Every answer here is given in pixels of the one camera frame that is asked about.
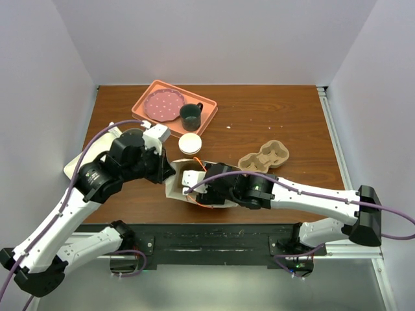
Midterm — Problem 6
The black mounting base plate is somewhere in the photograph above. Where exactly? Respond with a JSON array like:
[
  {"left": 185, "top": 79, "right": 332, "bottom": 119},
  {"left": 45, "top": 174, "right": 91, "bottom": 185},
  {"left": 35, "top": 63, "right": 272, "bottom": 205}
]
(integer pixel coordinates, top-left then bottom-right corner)
[{"left": 113, "top": 221, "right": 327, "bottom": 273}]

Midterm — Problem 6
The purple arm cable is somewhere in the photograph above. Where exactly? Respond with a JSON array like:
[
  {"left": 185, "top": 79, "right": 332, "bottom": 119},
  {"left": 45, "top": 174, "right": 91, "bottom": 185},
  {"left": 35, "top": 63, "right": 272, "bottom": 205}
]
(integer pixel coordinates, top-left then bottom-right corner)
[
  {"left": 0, "top": 119, "right": 149, "bottom": 311},
  {"left": 184, "top": 171, "right": 415, "bottom": 282}
]

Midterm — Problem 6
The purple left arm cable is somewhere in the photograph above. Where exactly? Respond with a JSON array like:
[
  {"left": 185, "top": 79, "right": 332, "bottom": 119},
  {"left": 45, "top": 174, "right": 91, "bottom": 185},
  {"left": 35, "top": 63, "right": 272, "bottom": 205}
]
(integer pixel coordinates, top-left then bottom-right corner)
[{"left": 0, "top": 119, "right": 149, "bottom": 311}]

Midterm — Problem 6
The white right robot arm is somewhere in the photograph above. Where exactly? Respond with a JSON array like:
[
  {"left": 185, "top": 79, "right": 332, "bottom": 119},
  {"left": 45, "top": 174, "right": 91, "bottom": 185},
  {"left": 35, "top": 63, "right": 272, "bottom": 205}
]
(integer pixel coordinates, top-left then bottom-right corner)
[{"left": 181, "top": 163, "right": 382, "bottom": 255}]

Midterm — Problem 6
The beige pulp cup carrier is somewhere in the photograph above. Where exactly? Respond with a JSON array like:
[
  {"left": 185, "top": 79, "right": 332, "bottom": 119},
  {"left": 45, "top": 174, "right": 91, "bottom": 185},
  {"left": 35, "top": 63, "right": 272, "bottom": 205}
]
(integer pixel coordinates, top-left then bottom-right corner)
[{"left": 238, "top": 140, "right": 290, "bottom": 173}]

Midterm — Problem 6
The pink polka dot plate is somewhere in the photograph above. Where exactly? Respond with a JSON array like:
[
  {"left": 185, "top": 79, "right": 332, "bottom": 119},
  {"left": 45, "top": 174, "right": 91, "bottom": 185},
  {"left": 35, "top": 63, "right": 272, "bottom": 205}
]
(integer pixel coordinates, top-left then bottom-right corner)
[{"left": 143, "top": 89, "right": 186, "bottom": 122}]

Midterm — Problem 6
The white rectangular plate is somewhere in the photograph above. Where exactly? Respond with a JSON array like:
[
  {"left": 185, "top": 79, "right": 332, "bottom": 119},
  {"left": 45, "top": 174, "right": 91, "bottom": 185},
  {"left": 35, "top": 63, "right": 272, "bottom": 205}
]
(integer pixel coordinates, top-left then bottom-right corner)
[{"left": 63, "top": 133, "right": 116, "bottom": 179}]

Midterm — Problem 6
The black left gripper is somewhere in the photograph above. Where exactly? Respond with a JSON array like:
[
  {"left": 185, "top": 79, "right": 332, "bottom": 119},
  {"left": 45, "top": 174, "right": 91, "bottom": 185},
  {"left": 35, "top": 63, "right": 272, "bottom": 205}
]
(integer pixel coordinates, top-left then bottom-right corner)
[{"left": 122, "top": 143, "right": 176, "bottom": 183}]

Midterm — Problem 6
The dark green mug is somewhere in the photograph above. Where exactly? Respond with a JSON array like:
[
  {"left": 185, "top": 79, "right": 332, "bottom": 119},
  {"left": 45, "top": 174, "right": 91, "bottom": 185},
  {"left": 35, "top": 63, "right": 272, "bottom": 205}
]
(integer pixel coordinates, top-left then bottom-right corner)
[{"left": 180, "top": 102, "right": 204, "bottom": 132}]

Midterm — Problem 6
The grey cylindrical utensil holder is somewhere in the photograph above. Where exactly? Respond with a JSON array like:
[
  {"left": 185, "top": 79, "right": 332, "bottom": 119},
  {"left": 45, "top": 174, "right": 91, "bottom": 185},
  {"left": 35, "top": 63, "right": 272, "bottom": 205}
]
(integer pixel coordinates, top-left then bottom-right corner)
[{"left": 122, "top": 128, "right": 143, "bottom": 137}]

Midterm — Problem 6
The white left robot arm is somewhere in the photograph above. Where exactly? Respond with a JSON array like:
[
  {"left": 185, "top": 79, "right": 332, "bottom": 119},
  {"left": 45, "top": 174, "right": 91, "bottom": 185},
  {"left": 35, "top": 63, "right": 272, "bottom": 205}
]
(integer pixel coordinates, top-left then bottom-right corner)
[{"left": 1, "top": 123, "right": 175, "bottom": 297}]

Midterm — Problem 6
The aluminium frame rail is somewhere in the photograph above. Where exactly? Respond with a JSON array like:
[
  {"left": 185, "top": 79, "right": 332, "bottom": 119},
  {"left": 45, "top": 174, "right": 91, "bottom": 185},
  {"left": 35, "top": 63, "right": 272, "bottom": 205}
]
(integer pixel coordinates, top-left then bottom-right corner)
[{"left": 285, "top": 87, "right": 399, "bottom": 311}]

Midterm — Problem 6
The salmon pink serving tray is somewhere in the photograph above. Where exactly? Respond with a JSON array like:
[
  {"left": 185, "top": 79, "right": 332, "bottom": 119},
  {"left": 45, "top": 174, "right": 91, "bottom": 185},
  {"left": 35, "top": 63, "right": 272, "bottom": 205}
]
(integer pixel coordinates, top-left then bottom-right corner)
[{"left": 131, "top": 80, "right": 218, "bottom": 137}]

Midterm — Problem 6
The cream paper gift bag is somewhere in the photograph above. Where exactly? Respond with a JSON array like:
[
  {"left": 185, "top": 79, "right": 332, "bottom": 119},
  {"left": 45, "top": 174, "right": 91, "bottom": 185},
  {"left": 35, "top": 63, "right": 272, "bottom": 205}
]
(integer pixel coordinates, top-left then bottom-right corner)
[{"left": 164, "top": 158, "right": 238, "bottom": 209}]

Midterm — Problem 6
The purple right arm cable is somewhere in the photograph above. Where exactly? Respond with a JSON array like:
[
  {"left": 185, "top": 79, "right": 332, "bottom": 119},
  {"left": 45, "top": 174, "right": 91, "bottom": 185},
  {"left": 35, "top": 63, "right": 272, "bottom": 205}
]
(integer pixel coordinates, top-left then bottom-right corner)
[{"left": 184, "top": 171, "right": 415, "bottom": 282}]

